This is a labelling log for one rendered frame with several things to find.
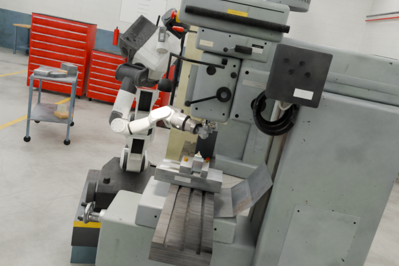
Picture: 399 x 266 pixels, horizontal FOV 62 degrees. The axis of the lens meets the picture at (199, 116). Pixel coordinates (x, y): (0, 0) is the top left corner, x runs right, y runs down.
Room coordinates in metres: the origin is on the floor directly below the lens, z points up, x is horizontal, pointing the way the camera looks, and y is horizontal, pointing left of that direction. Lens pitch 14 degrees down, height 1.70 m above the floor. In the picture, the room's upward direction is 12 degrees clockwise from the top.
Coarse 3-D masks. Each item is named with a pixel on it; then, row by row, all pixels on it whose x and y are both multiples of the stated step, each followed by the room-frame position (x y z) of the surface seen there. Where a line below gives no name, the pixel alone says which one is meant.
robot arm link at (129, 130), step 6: (126, 120) 1.76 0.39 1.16; (138, 120) 1.71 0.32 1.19; (144, 120) 1.70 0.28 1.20; (126, 126) 1.68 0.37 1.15; (132, 126) 1.68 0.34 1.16; (138, 126) 1.68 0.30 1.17; (144, 126) 1.69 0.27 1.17; (126, 132) 1.68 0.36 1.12; (132, 132) 1.68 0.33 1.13; (138, 132) 1.70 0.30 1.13
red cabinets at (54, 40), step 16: (32, 16) 6.17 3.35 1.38; (48, 16) 6.19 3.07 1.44; (32, 32) 6.15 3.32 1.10; (48, 32) 6.19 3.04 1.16; (64, 32) 6.21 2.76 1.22; (80, 32) 6.23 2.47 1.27; (32, 48) 6.16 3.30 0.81; (48, 48) 6.19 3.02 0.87; (64, 48) 6.21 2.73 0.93; (80, 48) 6.24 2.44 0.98; (32, 64) 6.17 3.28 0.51; (48, 64) 6.19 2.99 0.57; (80, 64) 6.24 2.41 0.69; (96, 64) 6.25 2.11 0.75; (112, 64) 6.24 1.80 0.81; (48, 80) 6.20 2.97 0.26; (80, 80) 6.23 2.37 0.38; (96, 80) 6.25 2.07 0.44; (112, 80) 6.24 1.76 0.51; (80, 96) 6.33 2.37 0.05; (96, 96) 6.25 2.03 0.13; (112, 96) 6.23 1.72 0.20; (160, 96) 6.09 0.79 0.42
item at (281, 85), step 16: (288, 48) 1.26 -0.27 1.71; (304, 48) 1.26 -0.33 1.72; (272, 64) 1.33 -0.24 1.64; (288, 64) 1.26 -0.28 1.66; (304, 64) 1.25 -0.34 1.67; (320, 64) 1.26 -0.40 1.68; (272, 80) 1.26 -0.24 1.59; (288, 80) 1.26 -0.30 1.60; (304, 80) 1.26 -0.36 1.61; (320, 80) 1.26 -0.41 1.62; (272, 96) 1.26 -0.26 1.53; (288, 96) 1.26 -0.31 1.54; (304, 96) 1.26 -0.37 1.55; (320, 96) 1.26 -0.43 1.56
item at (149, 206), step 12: (156, 180) 1.74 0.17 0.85; (144, 192) 1.58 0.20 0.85; (156, 192) 1.61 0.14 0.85; (144, 204) 1.47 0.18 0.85; (156, 204) 1.49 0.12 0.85; (144, 216) 1.46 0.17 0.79; (156, 216) 1.46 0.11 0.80; (216, 228) 1.46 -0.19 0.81; (228, 228) 1.46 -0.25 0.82; (216, 240) 1.46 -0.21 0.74; (228, 240) 1.46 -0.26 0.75
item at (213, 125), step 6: (210, 126) 2.10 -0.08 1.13; (216, 126) 2.18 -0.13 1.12; (216, 132) 2.08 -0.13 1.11; (198, 138) 2.07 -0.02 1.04; (210, 138) 2.08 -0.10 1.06; (216, 138) 2.08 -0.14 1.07; (198, 144) 2.07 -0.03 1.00; (204, 144) 2.07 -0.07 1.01; (210, 144) 2.08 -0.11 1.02; (198, 150) 2.07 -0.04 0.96; (204, 150) 2.07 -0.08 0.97; (210, 150) 2.08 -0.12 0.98; (210, 156) 2.08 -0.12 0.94
